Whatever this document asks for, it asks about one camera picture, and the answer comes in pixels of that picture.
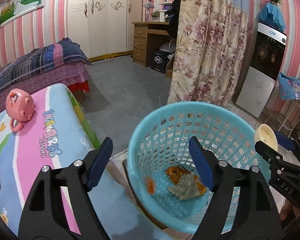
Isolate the bed with plaid blanket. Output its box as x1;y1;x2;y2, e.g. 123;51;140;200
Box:
0;38;91;112

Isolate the white wardrobe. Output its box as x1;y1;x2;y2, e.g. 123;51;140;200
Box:
67;0;142;61

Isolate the cartoon printed table cover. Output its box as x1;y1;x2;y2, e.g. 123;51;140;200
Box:
0;82;171;240

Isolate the orange wrapper in basket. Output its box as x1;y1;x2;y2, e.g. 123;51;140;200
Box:
165;165;207;200

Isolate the water dispenser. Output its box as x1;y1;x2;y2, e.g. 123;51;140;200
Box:
236;22;287;118

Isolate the floral curtain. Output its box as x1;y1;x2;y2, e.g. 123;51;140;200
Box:
168;0;248;106

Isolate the desk lamp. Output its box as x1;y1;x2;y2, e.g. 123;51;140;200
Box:
143;0;154;22

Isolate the blue cloth on dispenser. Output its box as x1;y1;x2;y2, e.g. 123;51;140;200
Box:
258;2;286;33

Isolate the cream plastic jar lid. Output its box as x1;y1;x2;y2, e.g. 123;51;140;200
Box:
254;124;279;151

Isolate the orange plastic bottle cap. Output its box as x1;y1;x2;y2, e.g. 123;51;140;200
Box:
146;177;155;194

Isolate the framed wedding picture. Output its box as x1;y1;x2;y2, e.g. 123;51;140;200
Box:
0;0;45;28

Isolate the person's right hand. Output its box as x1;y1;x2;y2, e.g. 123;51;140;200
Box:
279;199;300;228

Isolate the black box under desk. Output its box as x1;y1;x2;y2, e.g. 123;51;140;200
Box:
151;49;174;74

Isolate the blue floral cloth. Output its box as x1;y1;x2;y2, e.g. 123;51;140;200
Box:
278;73;300;100

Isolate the grey wrapper in basket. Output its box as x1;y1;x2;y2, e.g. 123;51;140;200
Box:
167;173;200;200

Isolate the wooden desk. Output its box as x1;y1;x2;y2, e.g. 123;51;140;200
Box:
132;22;171;67

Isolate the pink pig mug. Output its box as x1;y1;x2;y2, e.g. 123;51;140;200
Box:
5;88;36;133

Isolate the light blue trash basket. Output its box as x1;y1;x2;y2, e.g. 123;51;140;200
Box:
127;101;270;234

